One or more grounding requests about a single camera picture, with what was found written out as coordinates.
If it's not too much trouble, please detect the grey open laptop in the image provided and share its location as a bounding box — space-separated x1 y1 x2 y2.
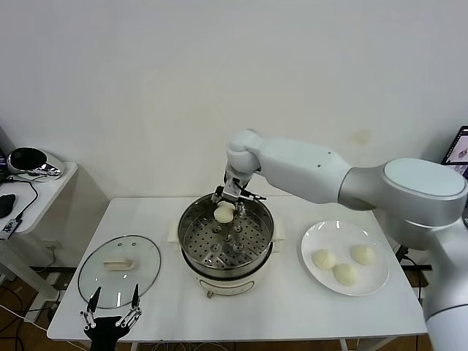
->
441 126 468 173

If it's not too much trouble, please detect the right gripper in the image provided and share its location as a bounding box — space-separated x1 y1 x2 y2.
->
213 177 247 218

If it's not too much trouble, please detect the white side table with mouse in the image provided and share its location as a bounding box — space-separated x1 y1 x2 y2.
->
0 162 80 319

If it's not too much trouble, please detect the black computer mouse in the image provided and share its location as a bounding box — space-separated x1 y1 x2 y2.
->
0 195 18 219

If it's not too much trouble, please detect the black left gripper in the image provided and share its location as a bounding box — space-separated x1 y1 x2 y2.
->
79 283 143 351

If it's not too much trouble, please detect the white round plate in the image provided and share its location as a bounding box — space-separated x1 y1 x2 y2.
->
301 219 390 296

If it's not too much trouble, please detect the perforated steel steamer basket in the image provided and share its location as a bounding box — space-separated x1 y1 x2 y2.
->
178 189 274 271

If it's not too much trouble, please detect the thin black desk cable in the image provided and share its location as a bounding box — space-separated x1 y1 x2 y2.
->
7 175 39 222

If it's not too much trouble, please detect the laptop charger cable with adapter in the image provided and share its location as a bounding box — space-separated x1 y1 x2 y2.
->
396 245 420 266

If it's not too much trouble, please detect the glass lid with cream handle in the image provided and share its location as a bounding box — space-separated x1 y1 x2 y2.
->
77 235 162 310

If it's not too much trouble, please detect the cream electric cooker base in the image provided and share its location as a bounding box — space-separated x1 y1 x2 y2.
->
167 218 286 301

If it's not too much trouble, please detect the white steamed baozi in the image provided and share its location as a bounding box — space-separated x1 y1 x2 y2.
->
214 202 235 224
349 244 376 266
312 249 336 271
331 263 361 287

